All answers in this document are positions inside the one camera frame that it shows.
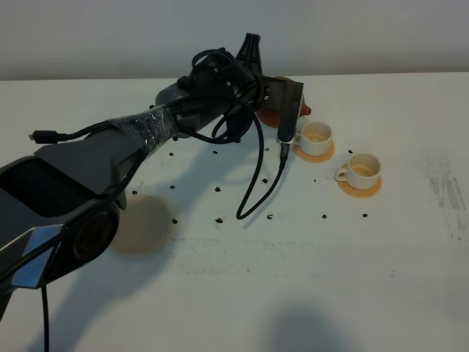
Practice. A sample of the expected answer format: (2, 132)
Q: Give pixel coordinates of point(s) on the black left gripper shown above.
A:
(217, 71)

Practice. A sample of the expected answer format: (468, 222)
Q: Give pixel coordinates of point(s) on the brown clay teapot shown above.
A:
(269, 111)

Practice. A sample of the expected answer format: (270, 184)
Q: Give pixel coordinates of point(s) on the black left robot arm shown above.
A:
(60, 206)

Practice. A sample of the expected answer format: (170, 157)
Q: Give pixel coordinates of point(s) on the beige round teapot coaster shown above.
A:
(144, 227)

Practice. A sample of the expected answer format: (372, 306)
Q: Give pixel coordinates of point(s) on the far white teacup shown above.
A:
(314, 138)

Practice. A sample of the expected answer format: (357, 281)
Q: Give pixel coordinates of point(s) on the white teacup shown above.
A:
(361, 171)
(314, 138)

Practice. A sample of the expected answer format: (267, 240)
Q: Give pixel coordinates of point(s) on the far orange cup coaster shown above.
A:
(315, 159)

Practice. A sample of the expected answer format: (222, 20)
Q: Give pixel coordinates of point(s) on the orange cup coaster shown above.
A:
(315, 159)
(361, 193)

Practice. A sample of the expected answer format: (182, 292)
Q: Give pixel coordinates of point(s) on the near white teacup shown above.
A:
(361, 171)

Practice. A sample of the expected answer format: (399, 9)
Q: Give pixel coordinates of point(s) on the near orange cup coaster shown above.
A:
(361, 193)

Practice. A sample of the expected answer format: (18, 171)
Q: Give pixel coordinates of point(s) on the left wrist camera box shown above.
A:
(291, 104)

